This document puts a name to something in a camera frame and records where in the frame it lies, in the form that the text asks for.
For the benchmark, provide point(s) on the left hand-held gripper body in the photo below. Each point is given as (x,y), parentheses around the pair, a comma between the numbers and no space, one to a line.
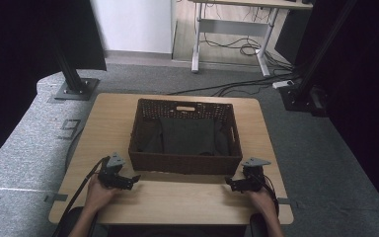
(109,173)

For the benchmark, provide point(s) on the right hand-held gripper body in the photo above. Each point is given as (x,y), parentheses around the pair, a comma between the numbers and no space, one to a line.
(253,177)

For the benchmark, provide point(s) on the brown woven basket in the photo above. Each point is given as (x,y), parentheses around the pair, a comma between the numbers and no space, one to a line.
(184,164)

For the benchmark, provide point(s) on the dark cloth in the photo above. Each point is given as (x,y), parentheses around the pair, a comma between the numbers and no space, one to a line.
(187,135)

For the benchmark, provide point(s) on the person's left hand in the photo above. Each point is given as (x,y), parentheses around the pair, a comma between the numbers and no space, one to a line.
(98,196)

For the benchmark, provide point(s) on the person's right hand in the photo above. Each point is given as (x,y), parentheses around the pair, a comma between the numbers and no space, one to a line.
(261,202)

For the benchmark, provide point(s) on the grey tape strip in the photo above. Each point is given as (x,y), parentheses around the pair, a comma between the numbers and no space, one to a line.
(56,197)

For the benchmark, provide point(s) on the black metal stand with plate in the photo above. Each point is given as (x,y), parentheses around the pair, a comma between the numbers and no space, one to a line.
(74,84)

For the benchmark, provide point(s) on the white power strip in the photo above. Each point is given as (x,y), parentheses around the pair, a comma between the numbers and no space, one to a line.
(283,84)

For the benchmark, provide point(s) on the black metal stand with block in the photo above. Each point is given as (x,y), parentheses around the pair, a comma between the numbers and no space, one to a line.
(304,92)

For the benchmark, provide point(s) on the black panel under desk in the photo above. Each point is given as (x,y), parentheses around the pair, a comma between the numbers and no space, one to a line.
(289,36)

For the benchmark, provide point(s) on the white partition panel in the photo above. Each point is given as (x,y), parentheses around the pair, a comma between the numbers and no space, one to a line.
(135,26)

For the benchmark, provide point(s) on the black curtain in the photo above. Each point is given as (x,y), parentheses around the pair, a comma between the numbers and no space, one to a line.
(368,82)
(19,49)

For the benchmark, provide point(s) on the white-legged desk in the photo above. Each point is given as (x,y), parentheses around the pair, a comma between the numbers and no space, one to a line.
(233,28)

